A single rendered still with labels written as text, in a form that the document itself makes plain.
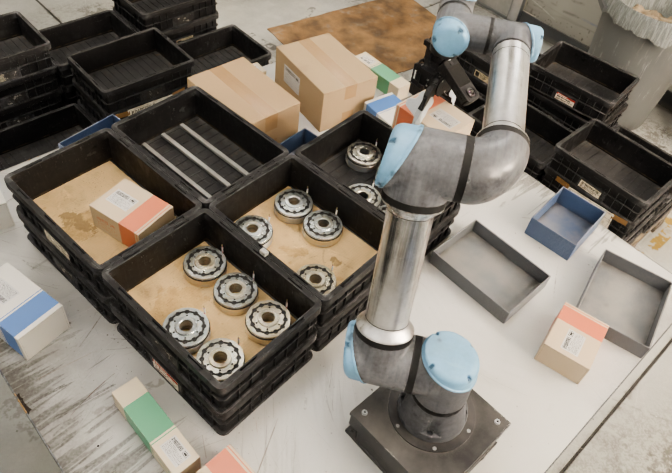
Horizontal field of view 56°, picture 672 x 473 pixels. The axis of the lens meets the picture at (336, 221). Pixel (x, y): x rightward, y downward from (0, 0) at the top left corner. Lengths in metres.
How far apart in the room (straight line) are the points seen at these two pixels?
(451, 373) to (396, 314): 0.15
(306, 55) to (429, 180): 1.25
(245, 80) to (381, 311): 1.11
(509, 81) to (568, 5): 3.16
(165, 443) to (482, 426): 0.67
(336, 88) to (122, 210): 0.83
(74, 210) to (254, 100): 0.64
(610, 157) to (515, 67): 1.57
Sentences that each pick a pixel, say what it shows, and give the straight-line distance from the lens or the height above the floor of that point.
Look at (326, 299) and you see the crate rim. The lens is 1.39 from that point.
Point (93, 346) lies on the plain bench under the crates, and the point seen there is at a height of 0.70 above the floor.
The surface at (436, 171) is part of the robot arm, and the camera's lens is 1.03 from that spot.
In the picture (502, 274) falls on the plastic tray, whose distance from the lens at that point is 1.85.
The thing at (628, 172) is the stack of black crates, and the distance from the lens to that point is 2.76.
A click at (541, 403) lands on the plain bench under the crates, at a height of 0.70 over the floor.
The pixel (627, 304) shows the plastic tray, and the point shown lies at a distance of 1.95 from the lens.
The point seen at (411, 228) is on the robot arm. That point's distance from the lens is 1.09.
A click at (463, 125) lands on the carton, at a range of 1.59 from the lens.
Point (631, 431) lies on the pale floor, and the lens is 2.62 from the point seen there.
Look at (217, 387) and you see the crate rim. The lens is 1.27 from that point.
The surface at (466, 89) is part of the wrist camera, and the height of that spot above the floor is 1.24.
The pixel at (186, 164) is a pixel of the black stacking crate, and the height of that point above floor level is 0.83.
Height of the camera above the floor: 2.06
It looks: 47 degrees down
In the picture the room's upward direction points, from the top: 9 degrees clockwise
